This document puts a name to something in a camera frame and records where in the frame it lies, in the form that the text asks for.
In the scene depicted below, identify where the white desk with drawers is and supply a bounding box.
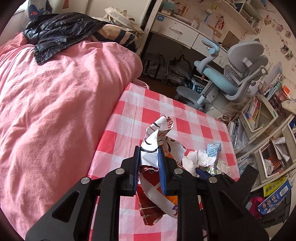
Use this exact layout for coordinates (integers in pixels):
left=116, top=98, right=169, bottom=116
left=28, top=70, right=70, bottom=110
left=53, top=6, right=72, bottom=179
left=137, top=1, right=215, bottom=58

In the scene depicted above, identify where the blue white milk carton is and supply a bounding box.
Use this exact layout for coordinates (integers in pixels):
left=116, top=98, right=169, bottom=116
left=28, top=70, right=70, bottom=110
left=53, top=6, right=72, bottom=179
left=206, top=143, right=221, bottom=166

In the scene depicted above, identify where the pink bed duvet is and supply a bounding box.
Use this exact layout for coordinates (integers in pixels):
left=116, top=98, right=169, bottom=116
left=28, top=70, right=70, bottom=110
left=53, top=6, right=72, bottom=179
left=1, top=34, right=142, bottom=237

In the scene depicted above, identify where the beige canvas tote bag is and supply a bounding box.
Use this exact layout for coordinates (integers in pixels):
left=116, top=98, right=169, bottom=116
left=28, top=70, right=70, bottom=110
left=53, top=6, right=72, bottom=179
left=104, top=7, right=144, bottom=34

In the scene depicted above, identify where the white rolling book cart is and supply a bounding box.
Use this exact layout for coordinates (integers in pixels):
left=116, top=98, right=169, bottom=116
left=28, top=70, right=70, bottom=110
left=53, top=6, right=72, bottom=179
left=226, top=61, right=296, bottom=193

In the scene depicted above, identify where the white plastic wrapper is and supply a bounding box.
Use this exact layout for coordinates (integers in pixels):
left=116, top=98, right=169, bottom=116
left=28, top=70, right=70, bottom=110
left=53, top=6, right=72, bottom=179
left=215, top=159, right=231, bottom=176

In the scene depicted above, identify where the grey blue desk chair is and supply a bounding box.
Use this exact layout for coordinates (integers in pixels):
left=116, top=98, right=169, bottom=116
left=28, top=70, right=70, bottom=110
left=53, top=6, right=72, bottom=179
left=176, top=40, right=268, bottom=113

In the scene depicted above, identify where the red white snack bag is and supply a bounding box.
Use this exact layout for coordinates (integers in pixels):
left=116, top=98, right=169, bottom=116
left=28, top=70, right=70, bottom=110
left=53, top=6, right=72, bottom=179
left=137, top=115, right=186, bottom=226

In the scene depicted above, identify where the white wardrobe with tree decal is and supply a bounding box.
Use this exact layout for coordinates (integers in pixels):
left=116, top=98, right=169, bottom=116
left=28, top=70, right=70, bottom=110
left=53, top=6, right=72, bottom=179
left=50, top=0, right=151, bottom=25

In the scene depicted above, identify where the red white checkered tablecloth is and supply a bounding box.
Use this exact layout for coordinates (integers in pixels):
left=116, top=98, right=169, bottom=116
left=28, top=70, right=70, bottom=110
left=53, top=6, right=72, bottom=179
left=88, top=84, right=239, bottom=240

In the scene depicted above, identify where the clear storage bag under desk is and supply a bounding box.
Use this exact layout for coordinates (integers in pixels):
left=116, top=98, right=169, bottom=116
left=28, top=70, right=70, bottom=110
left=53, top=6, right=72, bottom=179
left=142, top=53, right=167, bottom=80

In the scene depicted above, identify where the black puffer jacket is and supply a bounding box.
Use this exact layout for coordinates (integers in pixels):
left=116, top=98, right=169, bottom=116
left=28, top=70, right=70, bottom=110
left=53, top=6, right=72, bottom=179
left=23, top=12, right=108, bottom=65

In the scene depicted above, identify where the cartoon whale cushion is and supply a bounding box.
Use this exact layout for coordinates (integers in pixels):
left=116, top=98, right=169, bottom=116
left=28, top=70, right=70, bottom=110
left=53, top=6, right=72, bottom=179
left=26, top=0, right=53, bottom=20

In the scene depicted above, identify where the white tissue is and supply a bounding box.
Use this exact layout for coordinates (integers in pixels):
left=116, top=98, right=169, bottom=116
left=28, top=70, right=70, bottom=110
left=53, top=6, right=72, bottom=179
left=182, top=150, right=215, bottom=177

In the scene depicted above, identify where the yellow blue box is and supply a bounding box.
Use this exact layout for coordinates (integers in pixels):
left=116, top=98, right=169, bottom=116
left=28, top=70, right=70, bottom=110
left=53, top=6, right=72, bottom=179
left=258, top=175, right=292, bottom=215

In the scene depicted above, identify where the beige black striped pillow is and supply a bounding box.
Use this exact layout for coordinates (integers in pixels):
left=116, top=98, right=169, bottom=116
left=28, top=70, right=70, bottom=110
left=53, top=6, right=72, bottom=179
left=87, top=24, right=138, bottom=52

